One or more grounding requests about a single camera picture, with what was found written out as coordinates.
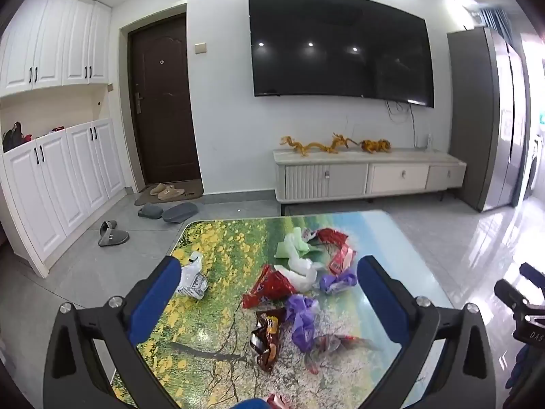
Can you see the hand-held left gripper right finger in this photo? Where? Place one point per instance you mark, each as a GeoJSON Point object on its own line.
{"type": "Point", "coordinates": [379, 302]}

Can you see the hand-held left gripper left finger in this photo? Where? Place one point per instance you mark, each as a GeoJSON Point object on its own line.
{"type": "Point", "coordinates": [155, 298]}

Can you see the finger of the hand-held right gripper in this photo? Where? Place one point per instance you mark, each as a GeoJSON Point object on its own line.
{"type": "Point", "coordinates": [509, 293]}
{"type": "Point", "coordinates": [531, 272]}

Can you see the white printed plastic bag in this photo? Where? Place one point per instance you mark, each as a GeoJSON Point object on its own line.
{"type": "Point", "coordinates": [192, 280]}

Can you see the small purple wrapper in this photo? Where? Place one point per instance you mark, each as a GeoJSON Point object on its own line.
{"type": "Point", "coordinates": [338, 283]}

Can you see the pink red wrapper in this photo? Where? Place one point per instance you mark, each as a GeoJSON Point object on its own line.
{"type": "Point", "coordinates": [340, 260]}

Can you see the clear red wrapper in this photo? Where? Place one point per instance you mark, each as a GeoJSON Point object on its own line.
{"type": "Point", "coordinates": [336, 346]}

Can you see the large purple wrapper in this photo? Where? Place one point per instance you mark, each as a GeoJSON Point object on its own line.
{"type": "Point", "coordinates": [303, 317]}

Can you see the white tissue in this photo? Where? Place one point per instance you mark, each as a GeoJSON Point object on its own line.
{"type": "Point", "coordinates": [300, 273]}

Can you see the green white plastic bag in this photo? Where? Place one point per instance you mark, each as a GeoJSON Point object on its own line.
{"type": "Point", "coordinates": [291, 246]}

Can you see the red snack packet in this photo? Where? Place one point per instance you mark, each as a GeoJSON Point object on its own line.
{"type": "Point", "coordinates": [270, 290]}

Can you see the brown snack packet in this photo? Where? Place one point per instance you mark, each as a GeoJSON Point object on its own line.
{"type": "Point", "coordinates": [266, 341]}

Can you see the red white wrapper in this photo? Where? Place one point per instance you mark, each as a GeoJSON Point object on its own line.
{"type": "Point", "coordinates": [279, 401]}

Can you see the person's right hand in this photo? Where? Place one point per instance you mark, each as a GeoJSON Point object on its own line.
{"type": "Point", "coordinates": [517, 366]}

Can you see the small grey slipper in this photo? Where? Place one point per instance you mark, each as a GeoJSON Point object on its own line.
{"type": "Point", "coordinates": [114, 238]}
{"type": "Point", "coordinates": [108, 225]}

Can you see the large grey slipper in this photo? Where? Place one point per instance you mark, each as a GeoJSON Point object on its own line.
{"type": "Point", "coordinates": [181, 212]}
{"type": "Point", "coordinates": [150, 211]}

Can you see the white washing machine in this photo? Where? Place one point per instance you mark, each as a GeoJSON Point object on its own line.
{"type": "Point", "coordinates": [537, 170]}

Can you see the beige slipper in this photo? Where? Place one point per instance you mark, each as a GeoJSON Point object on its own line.
{"type": "Point", "coordinates": [171, 193]}
{"type": "Point", "coordinates": [156, 188]}

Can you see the brown doormat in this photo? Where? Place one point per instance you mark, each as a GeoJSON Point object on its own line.
{"type": "Point", "coordinates": [193, 187]}

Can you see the white television console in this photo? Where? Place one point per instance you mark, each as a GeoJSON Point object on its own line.
{"type": "Point", "coordinates": [366, 177]}

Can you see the blue object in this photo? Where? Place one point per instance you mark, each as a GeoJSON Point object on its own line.
{"type": "Point", "coordinates": [250, 404]}

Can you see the white lower shoe cabinet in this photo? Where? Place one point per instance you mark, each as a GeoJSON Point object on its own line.
{"type": "Point", "coordinates": [59, 183]}

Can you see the yellow tiger figurine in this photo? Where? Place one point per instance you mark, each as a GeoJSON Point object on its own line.
{"type": "Point", "coordinates": [375, 146]}

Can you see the grey refrigerator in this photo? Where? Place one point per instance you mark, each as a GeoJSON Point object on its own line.
{"type": "Point", "coordinates": [477, 119]}

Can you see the white power adapter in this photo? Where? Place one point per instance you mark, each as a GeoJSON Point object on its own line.
{"type": "Point", "coordinates": [428, 140]}

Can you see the yellow dragon figurine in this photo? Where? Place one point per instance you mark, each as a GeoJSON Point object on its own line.
{"type": "Point", "coordinates": [315, 147]}

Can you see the dark brown entrance door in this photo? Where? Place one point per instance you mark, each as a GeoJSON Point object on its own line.
{"type": "Point", "coordinates": [162, 106]}

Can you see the red items on shelf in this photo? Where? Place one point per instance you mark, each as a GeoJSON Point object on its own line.
{"type": "Point", "coordinates": [57, 128]}

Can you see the black bag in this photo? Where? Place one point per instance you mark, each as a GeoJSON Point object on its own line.
{"type": "Point", "coordinates": [12, 137]}

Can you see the blue curtain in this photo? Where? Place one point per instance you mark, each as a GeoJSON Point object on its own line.
{"type": "Point", "coordinates": [496, 21]}

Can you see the beige light switch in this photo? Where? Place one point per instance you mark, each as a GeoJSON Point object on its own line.
{"type": "Point", "coordinates": [200, 48]}

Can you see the black wall television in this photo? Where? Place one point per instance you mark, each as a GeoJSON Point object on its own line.
{"type": "Point", "coordinates": [340, 47]}

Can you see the white upper wall cabinet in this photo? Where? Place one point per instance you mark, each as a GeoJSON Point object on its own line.
{"type": "Point", "coordinates": [55, 38]}

